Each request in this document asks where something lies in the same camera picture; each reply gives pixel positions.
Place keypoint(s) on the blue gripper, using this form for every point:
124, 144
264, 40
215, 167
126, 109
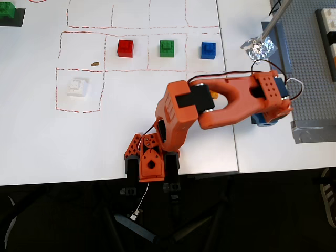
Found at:
265, 121

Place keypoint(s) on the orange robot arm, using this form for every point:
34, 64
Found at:
231, 105

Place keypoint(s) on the orange robot base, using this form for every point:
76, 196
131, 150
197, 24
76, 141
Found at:
151, 170

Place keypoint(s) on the yellow lego block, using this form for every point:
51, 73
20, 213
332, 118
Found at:
214, 95

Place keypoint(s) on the blue lego block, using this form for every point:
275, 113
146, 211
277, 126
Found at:
208, 50

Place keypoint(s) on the green lego block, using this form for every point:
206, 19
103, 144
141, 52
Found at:
167, 48
6, 10

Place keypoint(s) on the red lego block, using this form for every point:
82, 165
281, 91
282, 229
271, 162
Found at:
126, 48

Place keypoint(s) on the white lego block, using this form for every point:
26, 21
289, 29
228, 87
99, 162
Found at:
77, 87

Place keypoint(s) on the crumpled aluminium foil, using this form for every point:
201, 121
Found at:
258, 52

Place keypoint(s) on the blue-grey tape strip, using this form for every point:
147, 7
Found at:
281, 47

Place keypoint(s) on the grey lego baseplate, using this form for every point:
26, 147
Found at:
309, 52

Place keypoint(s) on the orange lego brick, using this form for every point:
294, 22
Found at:
334, 65

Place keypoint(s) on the small white lego brick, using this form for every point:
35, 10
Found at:
333, 50

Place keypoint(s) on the metal rod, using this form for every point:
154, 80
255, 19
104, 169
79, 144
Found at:
275, 19

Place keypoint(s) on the striped sneaker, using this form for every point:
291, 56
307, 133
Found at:
329, 199

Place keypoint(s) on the black lego strip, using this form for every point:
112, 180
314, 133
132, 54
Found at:
325, 39

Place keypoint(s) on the large white lego brick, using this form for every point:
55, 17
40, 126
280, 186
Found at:
329, 21

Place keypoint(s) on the dark tripod leg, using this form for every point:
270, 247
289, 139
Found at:
194, 225

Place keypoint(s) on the grey bar under table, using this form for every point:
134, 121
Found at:
136, 228

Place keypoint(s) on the small brown crumb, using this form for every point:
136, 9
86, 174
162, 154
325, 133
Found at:
95, 63

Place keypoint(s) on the grey duct tape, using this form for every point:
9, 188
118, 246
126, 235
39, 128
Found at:
315, 134

